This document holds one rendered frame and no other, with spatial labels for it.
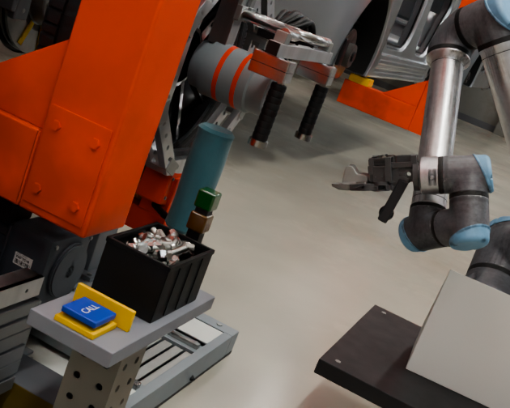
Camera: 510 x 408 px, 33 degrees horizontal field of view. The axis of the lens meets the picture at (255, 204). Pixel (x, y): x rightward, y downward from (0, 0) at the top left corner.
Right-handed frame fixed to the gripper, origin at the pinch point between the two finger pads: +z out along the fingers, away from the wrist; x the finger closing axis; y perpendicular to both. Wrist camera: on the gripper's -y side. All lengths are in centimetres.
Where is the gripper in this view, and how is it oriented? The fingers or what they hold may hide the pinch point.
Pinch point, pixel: (337, 187)
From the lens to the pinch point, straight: 209.9
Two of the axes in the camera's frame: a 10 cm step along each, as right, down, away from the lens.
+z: -9.6, 0.3, 2.8
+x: -2.8, 1.5, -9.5
